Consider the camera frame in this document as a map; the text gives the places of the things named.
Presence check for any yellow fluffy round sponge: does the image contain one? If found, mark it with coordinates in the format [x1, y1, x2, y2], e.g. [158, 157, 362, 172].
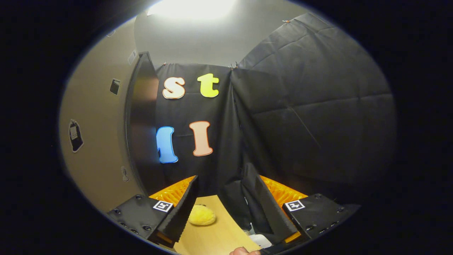
[188, 204, 217, 226]

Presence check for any grey cabinet door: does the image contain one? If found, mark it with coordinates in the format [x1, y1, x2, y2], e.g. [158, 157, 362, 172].
[59, 18, 141, 214]

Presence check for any dark grey cabinet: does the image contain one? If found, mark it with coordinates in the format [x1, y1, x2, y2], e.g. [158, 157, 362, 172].
[125, 51, 167, 196]

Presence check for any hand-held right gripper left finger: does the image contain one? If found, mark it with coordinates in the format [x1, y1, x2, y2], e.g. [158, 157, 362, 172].
[106, 175, 199, 248]

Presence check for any black backdrop cloth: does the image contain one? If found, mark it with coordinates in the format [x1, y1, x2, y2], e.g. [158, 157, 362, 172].
[155, 12, 397, 231]

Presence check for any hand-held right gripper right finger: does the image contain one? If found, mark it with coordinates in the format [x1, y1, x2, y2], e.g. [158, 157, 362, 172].
[254, 175, 361, 245]

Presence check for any large ceiling light panel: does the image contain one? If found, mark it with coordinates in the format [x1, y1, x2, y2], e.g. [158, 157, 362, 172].
[147, 0, 237, 21]

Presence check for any small white object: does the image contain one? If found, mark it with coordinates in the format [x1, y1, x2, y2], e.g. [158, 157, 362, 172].
[249, 234, 273, 249]

